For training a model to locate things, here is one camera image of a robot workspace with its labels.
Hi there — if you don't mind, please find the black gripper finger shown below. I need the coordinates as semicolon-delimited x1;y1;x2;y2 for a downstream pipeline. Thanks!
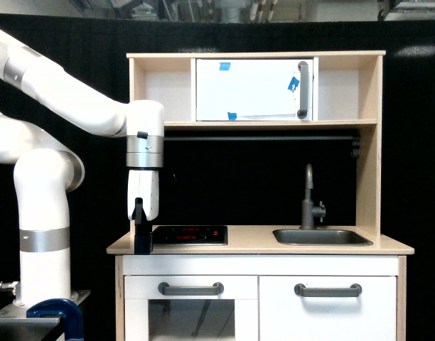
131;197;153;254

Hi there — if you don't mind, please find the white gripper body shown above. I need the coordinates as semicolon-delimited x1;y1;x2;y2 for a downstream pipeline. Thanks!
127;170;159;221

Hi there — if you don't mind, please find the white microwave door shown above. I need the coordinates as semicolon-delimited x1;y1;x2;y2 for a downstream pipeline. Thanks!
195;59;314;121

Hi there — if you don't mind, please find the grey microwave door handle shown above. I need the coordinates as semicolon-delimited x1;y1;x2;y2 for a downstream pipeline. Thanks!
297;61;309;119

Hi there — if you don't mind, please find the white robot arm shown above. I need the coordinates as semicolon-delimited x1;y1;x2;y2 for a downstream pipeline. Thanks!
0;30;164;308

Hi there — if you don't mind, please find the white oven door with window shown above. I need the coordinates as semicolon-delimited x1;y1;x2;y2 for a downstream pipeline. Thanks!
124;276;259;340

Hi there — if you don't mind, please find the white cabinet door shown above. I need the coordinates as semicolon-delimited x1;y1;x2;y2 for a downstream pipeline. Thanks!
259;276;397;340

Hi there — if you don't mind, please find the black toy stove top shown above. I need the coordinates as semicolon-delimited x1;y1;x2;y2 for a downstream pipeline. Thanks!
152;225;227;246

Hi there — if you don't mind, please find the blue c-clamp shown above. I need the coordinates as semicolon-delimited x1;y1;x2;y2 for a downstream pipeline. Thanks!
26;298;85;341

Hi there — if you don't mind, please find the bottom blue tape piece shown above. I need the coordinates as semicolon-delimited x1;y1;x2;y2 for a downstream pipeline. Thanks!
227;112;237;121

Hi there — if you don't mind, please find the blue tape piece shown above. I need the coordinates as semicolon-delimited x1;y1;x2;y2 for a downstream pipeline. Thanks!
288;77;301;93
219;62;231;71
227;112;237;121

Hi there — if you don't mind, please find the top blue tape piece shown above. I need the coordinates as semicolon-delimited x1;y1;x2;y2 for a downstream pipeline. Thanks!
219;62;231;71

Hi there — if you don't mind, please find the grey toy sink basin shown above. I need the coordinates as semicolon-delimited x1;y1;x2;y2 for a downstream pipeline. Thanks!
273;229;372;247

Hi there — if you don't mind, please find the grey toy faucet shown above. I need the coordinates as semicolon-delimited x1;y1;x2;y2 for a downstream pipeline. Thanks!
300;163;326;230

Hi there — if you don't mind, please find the right blue tape piece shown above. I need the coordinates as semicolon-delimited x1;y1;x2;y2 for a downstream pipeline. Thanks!
288;77;301;93

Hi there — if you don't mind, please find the grey oven door handle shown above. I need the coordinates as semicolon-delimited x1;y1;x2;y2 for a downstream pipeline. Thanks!
158;282;224;296

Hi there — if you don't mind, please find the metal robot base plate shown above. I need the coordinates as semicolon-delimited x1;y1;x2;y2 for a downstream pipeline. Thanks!
0;289;92;325

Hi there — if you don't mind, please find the silver cable connector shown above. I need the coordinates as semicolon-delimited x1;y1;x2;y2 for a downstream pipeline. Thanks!
0;281;19;296

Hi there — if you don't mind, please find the grey cabinet door handle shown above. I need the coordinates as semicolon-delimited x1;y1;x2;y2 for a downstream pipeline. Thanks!
294;283;363;298

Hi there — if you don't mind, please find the black hanging rail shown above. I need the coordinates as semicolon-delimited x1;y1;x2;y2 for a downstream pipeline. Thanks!
165;135;360;141

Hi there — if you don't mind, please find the wooden toy kitchen frame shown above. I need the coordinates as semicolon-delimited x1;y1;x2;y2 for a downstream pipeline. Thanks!
107;50;414;340

